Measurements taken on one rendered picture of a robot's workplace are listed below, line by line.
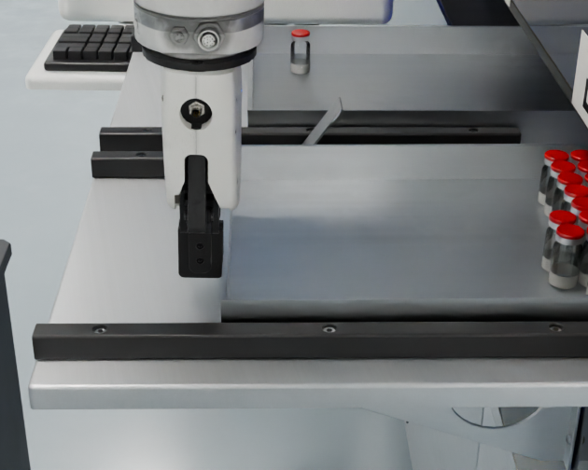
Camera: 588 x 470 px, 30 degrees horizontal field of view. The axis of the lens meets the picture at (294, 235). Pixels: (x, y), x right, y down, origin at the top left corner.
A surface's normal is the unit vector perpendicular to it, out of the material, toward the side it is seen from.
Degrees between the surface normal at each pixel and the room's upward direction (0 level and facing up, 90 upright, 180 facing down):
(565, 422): 90
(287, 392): 90
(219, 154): 88
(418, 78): 0
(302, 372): 0
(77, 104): 0
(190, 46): 90
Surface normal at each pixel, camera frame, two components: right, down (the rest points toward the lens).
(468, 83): 0.01, -0.88
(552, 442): 0.02, 0.48
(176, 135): -0.18, 0.37
